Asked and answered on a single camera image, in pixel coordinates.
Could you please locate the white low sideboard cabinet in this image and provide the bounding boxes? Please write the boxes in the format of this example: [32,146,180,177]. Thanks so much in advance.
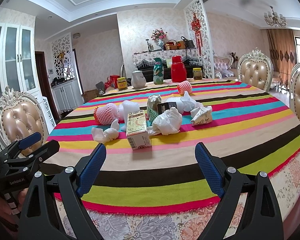
[52,79,84,114]

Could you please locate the pink foam fruit net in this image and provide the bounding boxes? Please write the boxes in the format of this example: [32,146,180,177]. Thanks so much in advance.
[177,80,192,96]
[94,103,120,125]

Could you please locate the floral under tablecloth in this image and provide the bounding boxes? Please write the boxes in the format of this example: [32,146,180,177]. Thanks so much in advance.
[53,142,300,240]

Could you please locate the black piano with lace cover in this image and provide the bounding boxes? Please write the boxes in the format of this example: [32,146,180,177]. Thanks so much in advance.
[132,49,203,82]

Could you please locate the white ceramic teapot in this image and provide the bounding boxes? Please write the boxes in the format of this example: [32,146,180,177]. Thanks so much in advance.
[131,70,146,89]

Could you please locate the white plastic bag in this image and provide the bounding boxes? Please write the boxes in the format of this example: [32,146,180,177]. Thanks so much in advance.
[147,107,183,137]

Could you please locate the striped colourful tablecloth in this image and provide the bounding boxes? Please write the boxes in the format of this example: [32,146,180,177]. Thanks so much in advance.
[82,80,300,217]

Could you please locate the white glass door cabinet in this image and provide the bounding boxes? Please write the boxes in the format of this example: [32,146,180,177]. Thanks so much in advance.
[0,23,56,133]

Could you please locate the brown jar yellow lid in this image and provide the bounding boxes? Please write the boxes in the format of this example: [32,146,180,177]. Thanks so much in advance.
[193,67,203,80]

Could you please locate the black handbag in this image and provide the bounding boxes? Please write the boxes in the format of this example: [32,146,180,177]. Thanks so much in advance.
[180,36,196,49]

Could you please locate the brown curtain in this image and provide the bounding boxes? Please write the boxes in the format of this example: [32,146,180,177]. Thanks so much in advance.
[267,29,297,83]

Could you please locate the red thermos jug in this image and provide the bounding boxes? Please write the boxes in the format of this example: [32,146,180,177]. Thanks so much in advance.
[171,55,187,82]

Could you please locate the beige tufted chair left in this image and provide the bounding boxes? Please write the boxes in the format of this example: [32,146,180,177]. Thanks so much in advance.
[0,86,49,157]

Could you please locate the green snack bag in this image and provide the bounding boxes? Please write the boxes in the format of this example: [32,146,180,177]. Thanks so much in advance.
[153,57,164,85]

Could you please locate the pink flower bouquet vase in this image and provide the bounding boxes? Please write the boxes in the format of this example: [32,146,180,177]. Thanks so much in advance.
[151,28,167,50]

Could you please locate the person's left hand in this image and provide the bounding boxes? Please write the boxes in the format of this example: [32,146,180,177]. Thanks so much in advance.
[0,188,28,215]

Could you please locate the white ornate sofa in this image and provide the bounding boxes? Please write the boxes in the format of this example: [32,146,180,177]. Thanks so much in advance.
[213,54,237,80]

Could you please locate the white foam sheet piece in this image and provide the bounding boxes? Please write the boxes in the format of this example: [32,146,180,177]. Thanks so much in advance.
[119,100,140,131]

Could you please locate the white carved screen partition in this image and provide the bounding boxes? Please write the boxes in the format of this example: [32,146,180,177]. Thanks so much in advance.
[184,0,215,79]

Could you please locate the yellow white medicine box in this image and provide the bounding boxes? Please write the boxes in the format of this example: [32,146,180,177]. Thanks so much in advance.
[126,110,151,150]

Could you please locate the yellow label jar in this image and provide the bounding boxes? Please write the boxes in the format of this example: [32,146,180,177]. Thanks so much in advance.
[117,77,128,90]

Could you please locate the white tissue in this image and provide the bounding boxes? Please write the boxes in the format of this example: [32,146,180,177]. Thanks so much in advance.
[91,119,120,144]

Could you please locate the beige tufted chair far right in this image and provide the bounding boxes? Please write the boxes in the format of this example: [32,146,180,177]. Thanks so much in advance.
[237,48,274,92]

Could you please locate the black small carton box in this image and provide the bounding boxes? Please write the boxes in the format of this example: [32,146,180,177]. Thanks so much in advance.
[157,102,177,114]

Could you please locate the red chinese knot decoration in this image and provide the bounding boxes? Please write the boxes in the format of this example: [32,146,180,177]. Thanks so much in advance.
[190,12,203,56]

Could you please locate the chandelier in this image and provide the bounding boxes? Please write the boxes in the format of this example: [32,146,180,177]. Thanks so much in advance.
[264,6,287,28]

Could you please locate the paper cup bag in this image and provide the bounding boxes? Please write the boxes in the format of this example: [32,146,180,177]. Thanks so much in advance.
[147,94,162,124]

